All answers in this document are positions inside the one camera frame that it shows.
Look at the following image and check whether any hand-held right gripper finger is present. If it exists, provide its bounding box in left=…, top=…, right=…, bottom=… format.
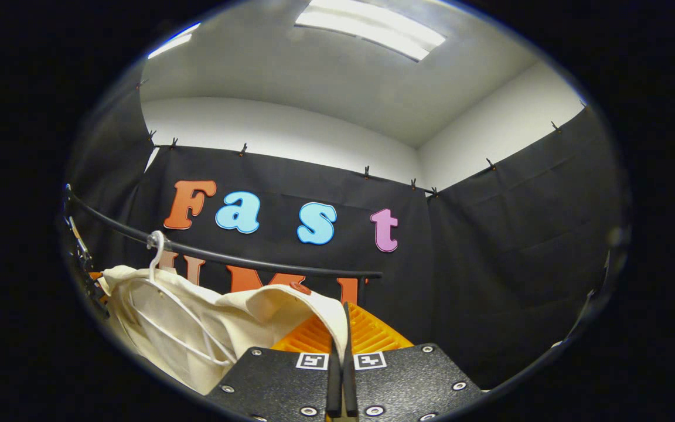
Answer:
left=343, top=301, right=486, bottom=422
left=204, top=314, right=344, bottom=422

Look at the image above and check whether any cream button shirt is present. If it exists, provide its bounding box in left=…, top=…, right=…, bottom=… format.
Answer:
left=97, top=265, right=350, bottom=396

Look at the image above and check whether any thin white clothes hanger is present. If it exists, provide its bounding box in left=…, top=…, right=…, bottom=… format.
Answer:
left=129, top=230, right=238, bottom=367

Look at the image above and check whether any black backdrop cloth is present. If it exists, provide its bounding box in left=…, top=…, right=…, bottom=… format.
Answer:
left=62, top=88, right=631, bottom=390

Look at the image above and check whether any row of black cloth clips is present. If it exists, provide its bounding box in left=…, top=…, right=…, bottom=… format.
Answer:
left=137, top=77, right=589, bottom=197

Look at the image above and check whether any ceiling light panel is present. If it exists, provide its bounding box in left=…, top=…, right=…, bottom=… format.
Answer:
left=295, top=0, right=447, bottom=62
left=148, top=22, right=202, bottom=59

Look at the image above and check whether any black clothes rail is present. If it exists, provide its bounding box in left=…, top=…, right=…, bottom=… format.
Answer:
left=65, top=185, right=384, bottom=288

